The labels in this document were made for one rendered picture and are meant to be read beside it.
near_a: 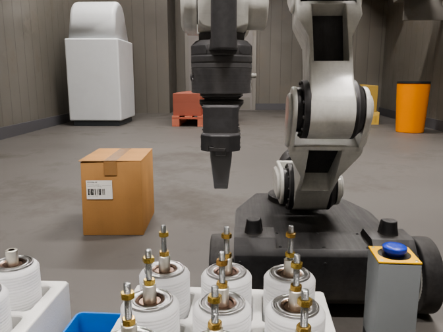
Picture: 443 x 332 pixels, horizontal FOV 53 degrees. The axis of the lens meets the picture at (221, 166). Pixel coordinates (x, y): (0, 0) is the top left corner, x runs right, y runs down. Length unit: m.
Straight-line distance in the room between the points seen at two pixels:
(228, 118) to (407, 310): 0.45
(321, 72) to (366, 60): 6.71
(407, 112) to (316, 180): 4.08
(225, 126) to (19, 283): 0.52
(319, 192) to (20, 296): 0.80
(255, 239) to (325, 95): 0.40
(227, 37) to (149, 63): 7.20
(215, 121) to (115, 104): 5.18
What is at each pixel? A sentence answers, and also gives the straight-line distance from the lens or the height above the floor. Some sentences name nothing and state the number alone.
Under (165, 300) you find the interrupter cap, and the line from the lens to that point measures 0.75.
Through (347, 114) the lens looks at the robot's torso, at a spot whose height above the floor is 0.53.
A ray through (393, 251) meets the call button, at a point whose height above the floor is 0.33.
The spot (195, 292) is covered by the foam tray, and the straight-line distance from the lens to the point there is 0.93.
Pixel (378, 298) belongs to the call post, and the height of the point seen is 0.25.
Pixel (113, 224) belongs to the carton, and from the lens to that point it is 1.79.
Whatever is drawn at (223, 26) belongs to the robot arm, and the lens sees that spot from 0.59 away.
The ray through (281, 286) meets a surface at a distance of 0.82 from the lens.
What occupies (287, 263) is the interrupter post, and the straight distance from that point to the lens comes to 0.83.
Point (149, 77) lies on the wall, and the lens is 7.78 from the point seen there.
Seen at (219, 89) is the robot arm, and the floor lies 0.59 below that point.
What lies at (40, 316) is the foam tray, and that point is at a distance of 0.93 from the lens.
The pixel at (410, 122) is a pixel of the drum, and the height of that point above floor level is 0.12.
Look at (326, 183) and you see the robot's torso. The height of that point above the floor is 0.31.
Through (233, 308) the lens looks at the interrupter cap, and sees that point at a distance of 0.73.
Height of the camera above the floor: 0.61
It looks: 11 degrees down
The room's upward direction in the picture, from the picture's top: straight up
